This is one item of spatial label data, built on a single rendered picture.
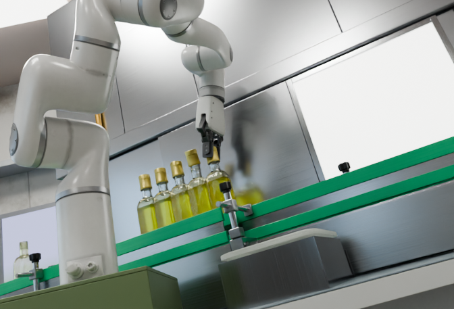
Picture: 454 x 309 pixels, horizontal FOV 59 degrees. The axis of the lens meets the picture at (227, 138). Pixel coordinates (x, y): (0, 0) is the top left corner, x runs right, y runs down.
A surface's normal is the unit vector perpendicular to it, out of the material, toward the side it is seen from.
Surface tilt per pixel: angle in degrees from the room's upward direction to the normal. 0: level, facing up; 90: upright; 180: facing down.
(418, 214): 90
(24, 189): 90
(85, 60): 116
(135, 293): 90
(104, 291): 90
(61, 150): 130
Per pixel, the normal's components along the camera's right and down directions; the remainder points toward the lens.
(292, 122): -0.43, -0.24
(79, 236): 0.05, -0.39
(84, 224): 0.27, -0.42
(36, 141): 0.66, 0.17
